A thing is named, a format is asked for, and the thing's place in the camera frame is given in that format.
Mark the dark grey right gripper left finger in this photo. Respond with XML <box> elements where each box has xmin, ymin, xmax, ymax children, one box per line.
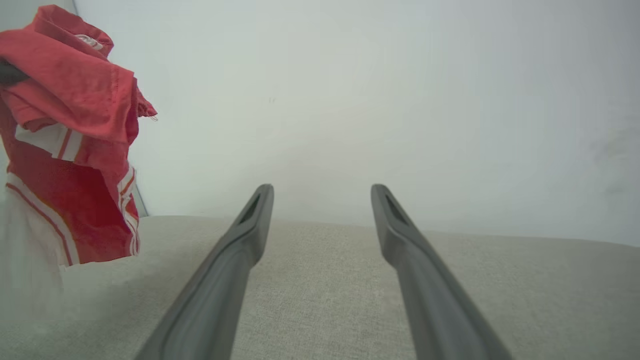
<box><xmin>134</xmin><ymin>183</ymin><xmax>275</xmax><ymax>360</ymax></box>

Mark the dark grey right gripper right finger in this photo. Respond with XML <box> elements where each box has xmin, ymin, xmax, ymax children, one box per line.
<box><xmin>370</xmin><ymin>183</ymin><xmax>514</xmax><ymax>360</ymax></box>

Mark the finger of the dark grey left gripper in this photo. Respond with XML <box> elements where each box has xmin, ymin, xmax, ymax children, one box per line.
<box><xmin>0</xmin><ymin>60</ymin><xmax>30</xmax><ymax>86</ymax></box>

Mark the red garment with white trim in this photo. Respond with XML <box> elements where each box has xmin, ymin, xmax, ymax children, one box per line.
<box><xmin>0</xmin><ymin>4</ymin><xmax>158</xmax><ymax>321</ymax></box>

